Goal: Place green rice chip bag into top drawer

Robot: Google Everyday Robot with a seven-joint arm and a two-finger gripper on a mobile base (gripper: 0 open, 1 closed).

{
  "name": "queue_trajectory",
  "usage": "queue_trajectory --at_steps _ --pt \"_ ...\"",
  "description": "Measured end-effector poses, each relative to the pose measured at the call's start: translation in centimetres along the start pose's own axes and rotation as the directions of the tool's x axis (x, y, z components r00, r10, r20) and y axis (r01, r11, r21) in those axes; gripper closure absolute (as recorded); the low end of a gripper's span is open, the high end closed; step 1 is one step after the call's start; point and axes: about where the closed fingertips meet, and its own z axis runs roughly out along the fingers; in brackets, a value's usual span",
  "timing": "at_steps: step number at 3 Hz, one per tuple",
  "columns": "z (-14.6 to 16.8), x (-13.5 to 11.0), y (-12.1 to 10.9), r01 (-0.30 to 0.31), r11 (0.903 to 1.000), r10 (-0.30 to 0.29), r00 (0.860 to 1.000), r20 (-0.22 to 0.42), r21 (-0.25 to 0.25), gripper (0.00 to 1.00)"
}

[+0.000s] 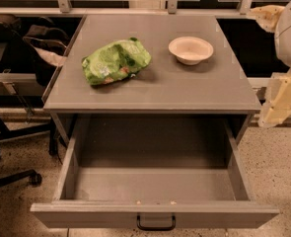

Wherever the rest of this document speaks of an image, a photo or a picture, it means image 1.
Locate grey cabinet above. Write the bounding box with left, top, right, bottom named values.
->
left=40, top=14, right=262, bottom=146

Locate black drawer handle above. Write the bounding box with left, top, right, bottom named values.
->
left=136, top=215, right=177, bottom=231

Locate grey open top drawer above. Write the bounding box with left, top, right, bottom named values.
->
left=31, top=116, right=279, bottom=228

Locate black office chair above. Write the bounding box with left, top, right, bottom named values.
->
left=0, top=13, right=59, bottom=195

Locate metal window railing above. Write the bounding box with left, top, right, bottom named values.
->
left=0, top=0, right=291, bottom=20

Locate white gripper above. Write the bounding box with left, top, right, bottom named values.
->
left=249, top=1, right=291, bottom=127

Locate green rice chip bag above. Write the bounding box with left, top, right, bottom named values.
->
left=82, top=38, right=151, bottom=86

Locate white bowl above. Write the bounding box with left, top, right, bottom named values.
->
left=169, top=37, right=214, bottom=65

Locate dark bag with white lining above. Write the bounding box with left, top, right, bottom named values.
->
left=23, top=25, right=70, bottom=86

